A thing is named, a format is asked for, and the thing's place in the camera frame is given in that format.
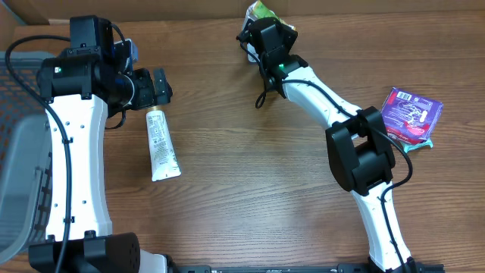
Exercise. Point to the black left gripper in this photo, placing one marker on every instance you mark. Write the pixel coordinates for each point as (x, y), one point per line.
(150, 95)

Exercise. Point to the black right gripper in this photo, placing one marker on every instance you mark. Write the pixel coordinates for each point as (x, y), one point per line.
(289, 32)

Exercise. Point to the green yellow snack pouch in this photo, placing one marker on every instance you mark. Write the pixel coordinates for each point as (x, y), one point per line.
(258, 10)

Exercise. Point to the white tube with gold cap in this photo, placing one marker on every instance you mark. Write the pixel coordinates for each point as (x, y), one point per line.
(162, 153)

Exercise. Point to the purple sanitary pad pack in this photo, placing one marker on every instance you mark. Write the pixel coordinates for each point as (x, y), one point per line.
(410, 118)

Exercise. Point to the teal wet wipes pack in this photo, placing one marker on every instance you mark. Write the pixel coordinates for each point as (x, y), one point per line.
(409, 147)

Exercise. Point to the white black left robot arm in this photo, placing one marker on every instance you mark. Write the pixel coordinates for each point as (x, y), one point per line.
(89, 82)

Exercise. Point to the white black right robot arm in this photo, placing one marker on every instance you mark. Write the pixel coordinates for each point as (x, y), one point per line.
(360, 152)

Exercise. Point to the white barcode scanner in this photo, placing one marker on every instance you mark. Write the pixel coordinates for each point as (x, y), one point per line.
(253, 56)

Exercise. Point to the dark grey plastic basket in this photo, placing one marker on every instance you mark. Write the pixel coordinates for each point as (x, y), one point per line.
(26, 160)

